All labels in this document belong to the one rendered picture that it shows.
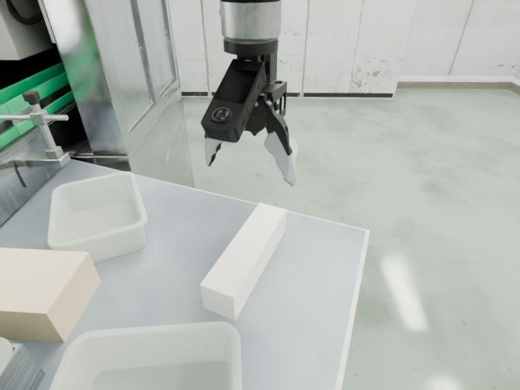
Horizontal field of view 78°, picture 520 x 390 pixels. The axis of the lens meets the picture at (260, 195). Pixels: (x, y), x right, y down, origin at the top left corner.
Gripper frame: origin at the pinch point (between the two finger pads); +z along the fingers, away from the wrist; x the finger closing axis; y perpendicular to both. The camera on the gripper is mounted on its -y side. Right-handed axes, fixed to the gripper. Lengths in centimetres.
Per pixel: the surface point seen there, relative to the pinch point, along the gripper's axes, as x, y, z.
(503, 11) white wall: -101, 434, 12
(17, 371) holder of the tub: 17.0, -32.6, 14.1
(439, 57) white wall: -52, 414, 59
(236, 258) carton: 0.2, -4.7, 13.8
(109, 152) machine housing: 57, 23, 18
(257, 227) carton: 0.3, 4.4, 13.7
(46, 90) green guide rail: 70, 19, 0
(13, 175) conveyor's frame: 59, -3, 12
